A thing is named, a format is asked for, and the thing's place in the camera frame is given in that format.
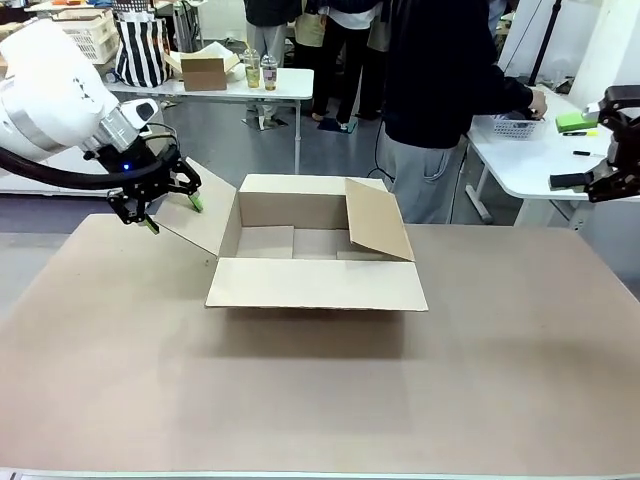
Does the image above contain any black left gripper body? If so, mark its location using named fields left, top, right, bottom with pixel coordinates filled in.
left=84, top=135, right=181, bottom=200

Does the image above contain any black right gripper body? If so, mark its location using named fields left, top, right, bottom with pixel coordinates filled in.
left=603, top=111, right=640, bottom=174

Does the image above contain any brown cardboard packing box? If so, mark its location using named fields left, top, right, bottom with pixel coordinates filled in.
left=153, top=158, right=430, bottom=314

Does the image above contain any small brown cardboard box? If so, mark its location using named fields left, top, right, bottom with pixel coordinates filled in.
left=179, top=56, right=229, bottom=93

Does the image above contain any white open tray box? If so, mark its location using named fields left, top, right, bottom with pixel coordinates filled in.
left=164, top=41, right=242, bottom=84

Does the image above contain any person's right hand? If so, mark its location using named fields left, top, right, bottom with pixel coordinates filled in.
left=526, top=89, right=550, bottom=121

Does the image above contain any white leaning panel board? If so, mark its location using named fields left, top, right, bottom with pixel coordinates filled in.
left=569, top=0, right=632, bottom=109

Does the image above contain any white side table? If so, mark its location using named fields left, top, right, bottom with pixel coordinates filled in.
left=463, top=83, right=640, bottom=226

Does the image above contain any black tripod stand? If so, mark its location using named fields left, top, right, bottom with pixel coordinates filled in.
left=528, top=0, right=565, bottom=87

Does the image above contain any white low cabinet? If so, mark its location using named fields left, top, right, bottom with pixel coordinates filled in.
left=0, top=147, right=121, bottom=195

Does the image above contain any white plastic basket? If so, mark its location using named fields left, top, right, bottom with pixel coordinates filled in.
left=491, top=112, right=547, bottom=140

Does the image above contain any black white striped bag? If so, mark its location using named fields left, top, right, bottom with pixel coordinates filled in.
left=113, top=0, right=172, bottom=89

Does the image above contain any clear plastic cup yellow drink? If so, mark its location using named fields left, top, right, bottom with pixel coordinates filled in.
left=242, top=48, right=263, bottom=90
left=260, top=53, right=280, bottom=93

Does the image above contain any cream plastic crate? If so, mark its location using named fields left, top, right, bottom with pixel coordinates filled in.
left=48, top=6, right=122, bottom=66

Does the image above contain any white folding table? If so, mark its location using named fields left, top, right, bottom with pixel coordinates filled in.
left=102, top=67, right=316, bottom=175

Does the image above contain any bystander in blue-grey shirt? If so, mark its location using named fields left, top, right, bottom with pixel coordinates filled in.
left=486, top=0, right=504, bottom=39

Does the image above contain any bystander in grey pants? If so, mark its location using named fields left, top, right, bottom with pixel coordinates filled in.
left=243, top=0, right=304, bottom=133

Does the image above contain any person in navy sweater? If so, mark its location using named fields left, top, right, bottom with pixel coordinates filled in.
left=377, top=0, right=535, bottom=225

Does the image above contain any bystander in beige apron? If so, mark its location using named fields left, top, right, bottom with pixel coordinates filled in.
left=293, top=0, right=329, bottom=49

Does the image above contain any bystander in black pants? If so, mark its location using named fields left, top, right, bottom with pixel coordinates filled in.
left=311, top=0, right=389, bottom=127

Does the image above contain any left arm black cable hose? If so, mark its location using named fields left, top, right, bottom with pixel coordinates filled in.
left=0, top=122, right=179, bottom=192

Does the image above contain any black floor cable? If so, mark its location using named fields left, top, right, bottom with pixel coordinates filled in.
left=373, top=122, right=399, bottom=184

